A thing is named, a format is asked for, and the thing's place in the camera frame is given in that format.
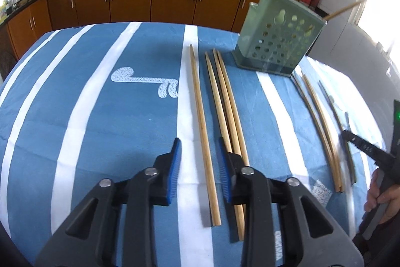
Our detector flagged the blue white striped tablecloth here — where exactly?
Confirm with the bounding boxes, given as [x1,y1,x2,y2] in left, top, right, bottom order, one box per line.
[1,23,374,266]

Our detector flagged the lower wooden base cabinets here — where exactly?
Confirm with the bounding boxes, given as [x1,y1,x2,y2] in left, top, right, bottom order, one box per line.
[1,0,259,78]

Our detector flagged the person's right hand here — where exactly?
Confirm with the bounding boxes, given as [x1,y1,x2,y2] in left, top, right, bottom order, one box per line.
[364,168,400,224]

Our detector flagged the right window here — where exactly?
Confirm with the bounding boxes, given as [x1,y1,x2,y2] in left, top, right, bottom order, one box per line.
[357,0,399,66]

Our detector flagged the green perforated utensil holder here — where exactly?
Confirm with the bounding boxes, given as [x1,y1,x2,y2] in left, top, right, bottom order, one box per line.
[232,0,326,77]

